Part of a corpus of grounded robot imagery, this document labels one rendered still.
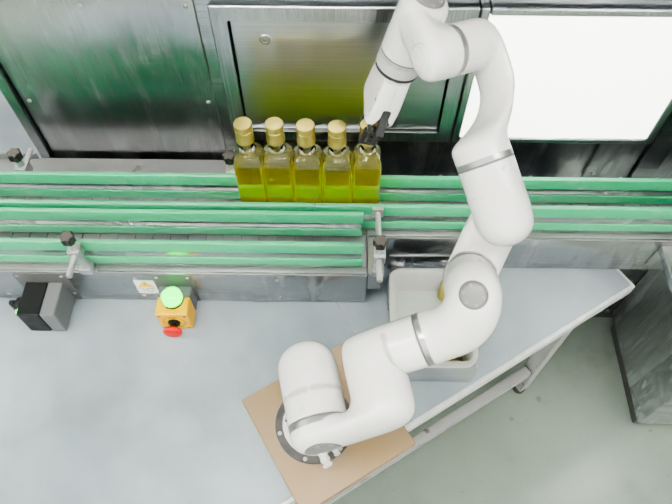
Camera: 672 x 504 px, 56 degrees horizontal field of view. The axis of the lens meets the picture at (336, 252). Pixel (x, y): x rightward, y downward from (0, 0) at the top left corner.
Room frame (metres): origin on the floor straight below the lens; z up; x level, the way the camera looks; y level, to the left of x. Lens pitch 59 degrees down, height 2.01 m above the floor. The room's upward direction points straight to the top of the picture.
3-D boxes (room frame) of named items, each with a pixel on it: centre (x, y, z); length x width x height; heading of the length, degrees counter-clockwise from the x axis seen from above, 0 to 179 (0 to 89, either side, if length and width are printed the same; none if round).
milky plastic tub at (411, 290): (0.56, -0.20, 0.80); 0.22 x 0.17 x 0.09; 179
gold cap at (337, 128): (0.79, 0.00, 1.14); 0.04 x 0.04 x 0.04
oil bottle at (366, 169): (0.79, -0.06, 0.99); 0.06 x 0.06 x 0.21; 0
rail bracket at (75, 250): (0.63, 0.52, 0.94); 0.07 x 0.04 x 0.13; 179
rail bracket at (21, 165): (0.88, 0.67, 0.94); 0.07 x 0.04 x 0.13; 179
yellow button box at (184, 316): (0.60, 0.35, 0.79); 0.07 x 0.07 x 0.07; 89
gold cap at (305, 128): (0.79, 0.06, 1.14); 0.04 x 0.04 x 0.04
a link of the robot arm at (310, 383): (0.35, 0.04, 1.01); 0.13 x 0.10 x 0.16; 12
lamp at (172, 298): (0.61, 0.35, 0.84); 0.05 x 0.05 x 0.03
